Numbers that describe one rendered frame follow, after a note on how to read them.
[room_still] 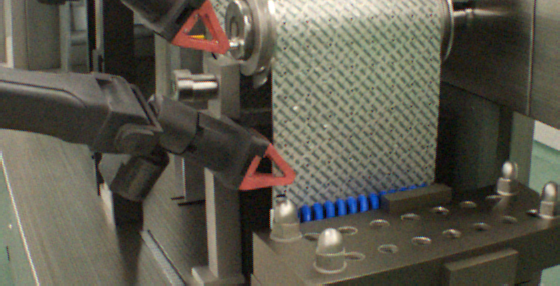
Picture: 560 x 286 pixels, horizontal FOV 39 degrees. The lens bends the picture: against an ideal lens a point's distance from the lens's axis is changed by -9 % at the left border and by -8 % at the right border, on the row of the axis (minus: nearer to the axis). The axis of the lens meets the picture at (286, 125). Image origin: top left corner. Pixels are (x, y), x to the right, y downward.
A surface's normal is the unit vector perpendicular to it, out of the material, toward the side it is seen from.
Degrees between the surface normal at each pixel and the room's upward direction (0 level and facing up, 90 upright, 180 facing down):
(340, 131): 90
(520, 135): 90
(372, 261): 0
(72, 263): 0
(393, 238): 0
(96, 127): 115
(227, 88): 90
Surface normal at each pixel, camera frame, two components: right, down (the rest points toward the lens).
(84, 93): 0.54, -0.74
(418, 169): 0.40, 0.27
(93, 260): 0.00, -0.96
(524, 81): -0.91, 0.11
